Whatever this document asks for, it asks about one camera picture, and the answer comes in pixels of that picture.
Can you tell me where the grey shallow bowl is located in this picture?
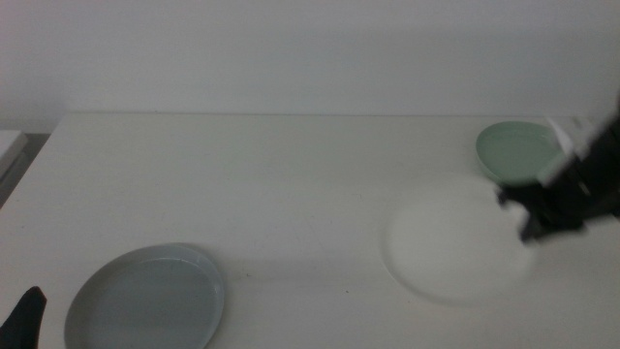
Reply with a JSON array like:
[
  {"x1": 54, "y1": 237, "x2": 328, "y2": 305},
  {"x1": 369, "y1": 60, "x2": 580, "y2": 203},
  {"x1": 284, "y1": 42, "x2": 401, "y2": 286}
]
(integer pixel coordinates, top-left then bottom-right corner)
[{"x1": 64, "y1": 241, "x2": 227, "y2": 349}]

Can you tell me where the pale green shallow bowl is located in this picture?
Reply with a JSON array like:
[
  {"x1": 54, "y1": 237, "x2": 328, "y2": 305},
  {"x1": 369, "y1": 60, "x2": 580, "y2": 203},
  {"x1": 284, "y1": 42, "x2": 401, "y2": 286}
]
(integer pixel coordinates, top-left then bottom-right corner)
[{"x1": 475, "y1": 120, "x2": 569, "y2": 188}]

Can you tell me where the white shallow bowl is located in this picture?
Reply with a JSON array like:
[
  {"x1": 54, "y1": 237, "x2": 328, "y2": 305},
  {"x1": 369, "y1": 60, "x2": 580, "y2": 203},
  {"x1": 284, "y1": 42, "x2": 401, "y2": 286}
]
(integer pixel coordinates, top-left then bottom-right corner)
[{"x1": 385, "y1": 174, "x2": 537, "y2": 307}]

